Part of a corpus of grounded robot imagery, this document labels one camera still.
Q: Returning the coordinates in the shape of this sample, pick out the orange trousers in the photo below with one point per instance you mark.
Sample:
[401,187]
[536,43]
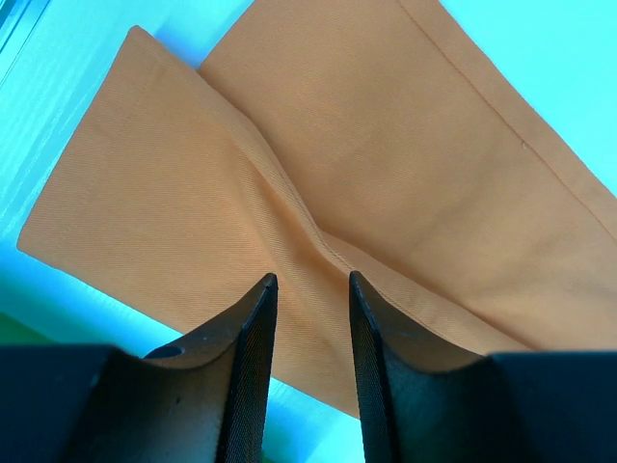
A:
[316,139]

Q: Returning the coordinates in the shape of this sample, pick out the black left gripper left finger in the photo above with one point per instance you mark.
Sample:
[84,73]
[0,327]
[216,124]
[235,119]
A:
[200,398]

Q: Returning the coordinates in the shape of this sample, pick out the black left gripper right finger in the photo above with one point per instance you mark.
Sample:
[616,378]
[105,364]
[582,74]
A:
[425,399]

